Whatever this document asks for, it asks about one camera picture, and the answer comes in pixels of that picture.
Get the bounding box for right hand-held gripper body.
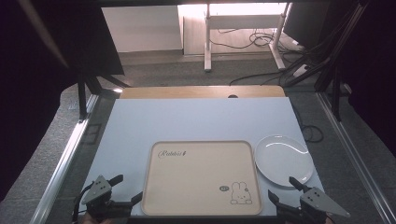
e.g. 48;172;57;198
276;187;351;224

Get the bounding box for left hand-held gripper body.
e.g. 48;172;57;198
81;175;133;224

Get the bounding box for white plate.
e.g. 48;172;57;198
254;133;315;189

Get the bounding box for person's left hand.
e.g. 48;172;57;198
81;213;112;224

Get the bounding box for beige tray with rabbit print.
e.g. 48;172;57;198
140;140;263;217

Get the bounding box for black metal stand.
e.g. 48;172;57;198
76;72;132;121
280;0;370;122

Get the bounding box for pale white board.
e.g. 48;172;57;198
78;97;325;217

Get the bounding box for white power strip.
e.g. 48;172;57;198
292;63;310;78

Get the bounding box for black curtain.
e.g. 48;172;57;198
0;0;126;202
338;0;396;158

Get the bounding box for white panel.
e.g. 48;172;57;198
101;5;184;53

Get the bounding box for dark monitor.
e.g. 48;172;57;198
282;2;332;49

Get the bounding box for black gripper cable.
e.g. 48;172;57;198
71;182;95;224

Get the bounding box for looped black cable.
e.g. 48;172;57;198
291;103;325;145

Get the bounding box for aluminium rail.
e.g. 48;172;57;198
29;92;101;224
315;91;396;224

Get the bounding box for black floor cable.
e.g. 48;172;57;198
229;70;284;87

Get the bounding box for black cables under desk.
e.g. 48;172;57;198
208;28;304;52

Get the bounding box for white desk frame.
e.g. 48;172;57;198
203;2;292;73

